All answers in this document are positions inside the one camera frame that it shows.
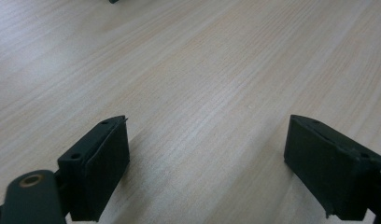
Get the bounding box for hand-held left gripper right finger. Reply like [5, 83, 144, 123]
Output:
[283, 114, 381, 221]

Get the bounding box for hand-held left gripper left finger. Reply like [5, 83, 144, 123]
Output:
[57, 115, 131, 223]

